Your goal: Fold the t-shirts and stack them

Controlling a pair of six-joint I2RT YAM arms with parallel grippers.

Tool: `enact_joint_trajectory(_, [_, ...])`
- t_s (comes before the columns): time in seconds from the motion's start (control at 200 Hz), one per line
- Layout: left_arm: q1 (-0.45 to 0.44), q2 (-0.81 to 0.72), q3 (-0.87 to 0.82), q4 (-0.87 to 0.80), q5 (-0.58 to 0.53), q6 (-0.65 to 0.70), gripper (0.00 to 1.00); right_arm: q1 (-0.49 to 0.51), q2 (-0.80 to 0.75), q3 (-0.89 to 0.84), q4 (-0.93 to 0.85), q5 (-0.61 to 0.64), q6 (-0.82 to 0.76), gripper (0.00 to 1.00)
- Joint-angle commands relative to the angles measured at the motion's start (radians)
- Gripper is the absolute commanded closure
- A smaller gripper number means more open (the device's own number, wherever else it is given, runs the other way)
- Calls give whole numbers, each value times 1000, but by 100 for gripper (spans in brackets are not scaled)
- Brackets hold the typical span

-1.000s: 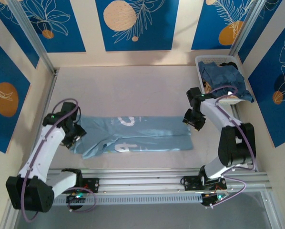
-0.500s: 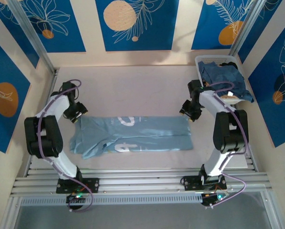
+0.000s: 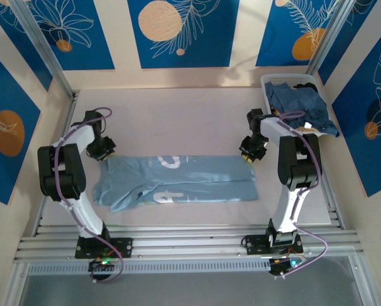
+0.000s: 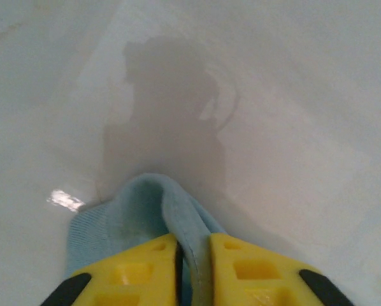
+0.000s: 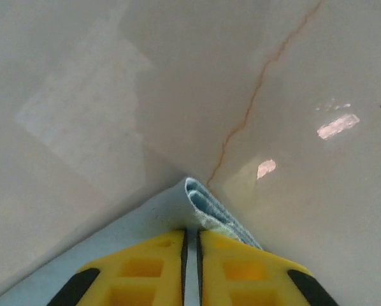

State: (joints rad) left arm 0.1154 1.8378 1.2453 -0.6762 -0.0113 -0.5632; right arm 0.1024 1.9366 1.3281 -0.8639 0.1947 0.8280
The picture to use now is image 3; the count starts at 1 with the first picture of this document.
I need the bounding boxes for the light blue t-shirt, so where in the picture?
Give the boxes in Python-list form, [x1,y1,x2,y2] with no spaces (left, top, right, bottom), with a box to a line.
[92,154,259,214]

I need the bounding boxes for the dark blue t-shirt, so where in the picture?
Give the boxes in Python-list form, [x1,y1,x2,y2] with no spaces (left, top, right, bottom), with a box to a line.
[263,82,340,138]

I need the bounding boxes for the white plastic basket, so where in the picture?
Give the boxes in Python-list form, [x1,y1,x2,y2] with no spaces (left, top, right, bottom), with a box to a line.
[260,73,331,141]

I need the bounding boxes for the black garment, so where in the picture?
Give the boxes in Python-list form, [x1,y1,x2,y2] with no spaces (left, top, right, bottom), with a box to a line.
[293,82,319,92]

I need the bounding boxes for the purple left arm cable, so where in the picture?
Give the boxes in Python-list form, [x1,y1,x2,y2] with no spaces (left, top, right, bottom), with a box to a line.
[52,106,125,283]

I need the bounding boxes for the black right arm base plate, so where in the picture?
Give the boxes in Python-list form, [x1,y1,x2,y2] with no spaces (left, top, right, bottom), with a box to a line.
[243,234,305,256]

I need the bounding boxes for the blue floral wall poster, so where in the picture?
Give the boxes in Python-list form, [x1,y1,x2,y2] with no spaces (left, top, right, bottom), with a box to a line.
[0,0,54,92]
[255,0,343,68]
[127,0,241,69]
[0,44,42,205]
[331,27,381,198]
[18,0,115,71]
[317,0,380,85]

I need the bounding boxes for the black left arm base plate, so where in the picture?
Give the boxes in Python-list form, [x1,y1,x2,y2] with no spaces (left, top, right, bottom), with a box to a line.
[75,236,134,259]

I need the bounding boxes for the aluminium corner post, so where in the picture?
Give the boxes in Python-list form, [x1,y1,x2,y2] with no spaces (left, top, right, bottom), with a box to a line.
[306,0,353,76]
[10,0,77,100]

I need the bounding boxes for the aluminium rail frame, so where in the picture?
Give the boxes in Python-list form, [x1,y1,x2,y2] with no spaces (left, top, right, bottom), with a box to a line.
[15,92,365,267]

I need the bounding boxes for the grey slotted cable duct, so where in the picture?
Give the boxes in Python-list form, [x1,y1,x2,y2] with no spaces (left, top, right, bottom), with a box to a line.
[27,258,274,277]

